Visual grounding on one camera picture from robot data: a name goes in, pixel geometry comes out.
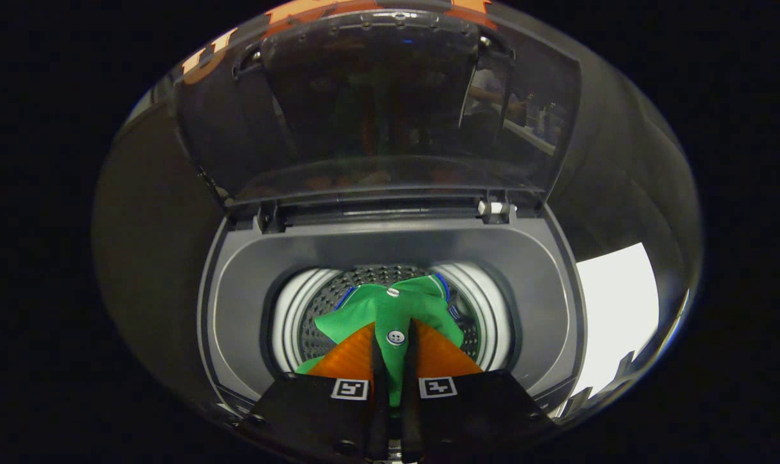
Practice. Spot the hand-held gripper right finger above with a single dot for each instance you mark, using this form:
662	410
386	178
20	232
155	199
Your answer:
410	399

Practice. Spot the green polo shirt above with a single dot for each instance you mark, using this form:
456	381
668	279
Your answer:
364	312

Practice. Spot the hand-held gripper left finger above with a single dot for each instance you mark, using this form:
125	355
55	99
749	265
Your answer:
378	399

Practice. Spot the dark glass washing machine lid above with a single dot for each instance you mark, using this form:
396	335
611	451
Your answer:
377	96

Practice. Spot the white flat sheet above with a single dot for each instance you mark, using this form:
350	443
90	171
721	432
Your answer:
618	316

